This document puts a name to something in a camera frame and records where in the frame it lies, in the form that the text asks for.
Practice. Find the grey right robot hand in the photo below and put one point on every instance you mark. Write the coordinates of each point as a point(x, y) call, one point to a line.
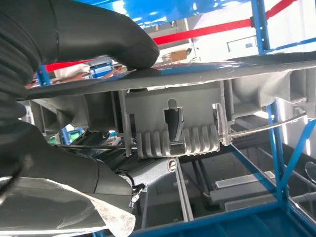
point(74, 32)

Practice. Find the red barrier belt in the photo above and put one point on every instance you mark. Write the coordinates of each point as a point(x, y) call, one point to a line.
point(197, 32)

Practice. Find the blue metal shelf rack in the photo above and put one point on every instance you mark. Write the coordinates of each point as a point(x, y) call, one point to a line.
point(259, 26)

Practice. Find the brown cardboard box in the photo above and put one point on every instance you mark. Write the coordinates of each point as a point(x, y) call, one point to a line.
point(178, 55)

